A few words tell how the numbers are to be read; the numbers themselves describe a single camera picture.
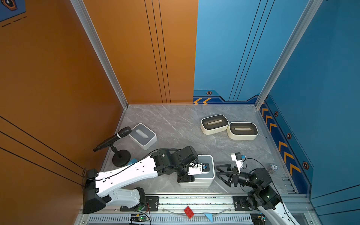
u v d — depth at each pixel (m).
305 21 0.74
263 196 0.59
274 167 0.81
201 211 0.72
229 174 0.62
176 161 0.51
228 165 0.71
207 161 0.71
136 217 0.72
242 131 0.97
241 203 0.72
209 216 0.68
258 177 0.58
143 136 0.98
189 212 0.70
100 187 0.40
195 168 0.57
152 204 0.73
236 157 0.65
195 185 0.76
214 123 1.02
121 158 0.89
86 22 0.74
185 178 0.58
